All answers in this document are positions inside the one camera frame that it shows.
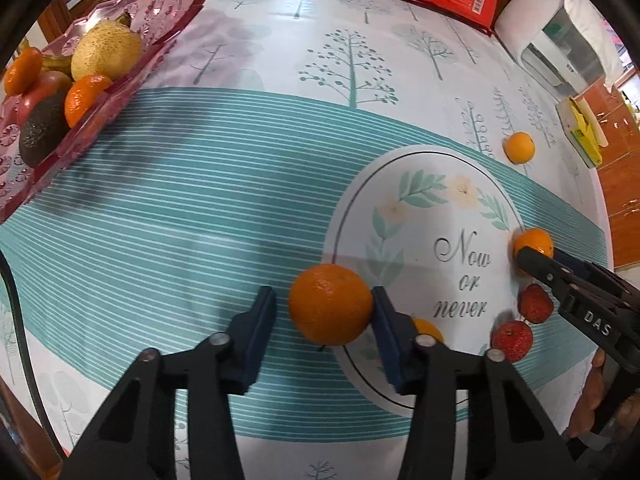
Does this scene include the tree printed tablecloth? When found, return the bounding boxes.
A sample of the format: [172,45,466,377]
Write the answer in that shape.
[0,0,616,480]

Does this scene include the wooden cabinet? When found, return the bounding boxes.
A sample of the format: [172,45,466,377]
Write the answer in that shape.
[597,67,640,271]

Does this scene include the black cable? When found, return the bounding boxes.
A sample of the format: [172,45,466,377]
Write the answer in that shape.
[0,252,38,411]

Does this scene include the pink glass fruit tray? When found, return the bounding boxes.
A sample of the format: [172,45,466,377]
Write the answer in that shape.
[0,0,213,223]

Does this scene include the spotted yellow banana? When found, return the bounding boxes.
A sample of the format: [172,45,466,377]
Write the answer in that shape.
[40,52,76,73]

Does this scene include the yellow pear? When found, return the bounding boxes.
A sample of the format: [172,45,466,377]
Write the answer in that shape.
[70,21,144,82]

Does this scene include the white countertop appliance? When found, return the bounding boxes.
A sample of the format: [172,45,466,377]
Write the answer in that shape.
[494,0,608,98]

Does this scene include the person's right hand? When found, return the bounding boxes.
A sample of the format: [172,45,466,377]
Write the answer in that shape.
[569,349,607,439]

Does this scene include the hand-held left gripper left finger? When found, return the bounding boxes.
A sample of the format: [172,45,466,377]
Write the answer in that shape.
[60,285,278,480]

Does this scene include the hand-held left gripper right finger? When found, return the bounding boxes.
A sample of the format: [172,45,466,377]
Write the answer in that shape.
[371,286,578,480]

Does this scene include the orange tangerine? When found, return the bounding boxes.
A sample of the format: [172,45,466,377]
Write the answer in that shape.
[64,74,115,129]
[4,46,44,97]
[409,317,446,346]
[511,227,555,273]
[288,263,375,347]
[503,132,536,164]

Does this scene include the red apple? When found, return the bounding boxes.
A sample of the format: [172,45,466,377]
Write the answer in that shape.
[16,71,73,128]

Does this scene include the dark avocado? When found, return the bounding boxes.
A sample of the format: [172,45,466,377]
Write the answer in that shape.
[18,91,72,169]

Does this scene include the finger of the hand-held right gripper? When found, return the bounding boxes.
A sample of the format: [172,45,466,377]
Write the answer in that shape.
[516,247,577,302]
[553,249,609,282]

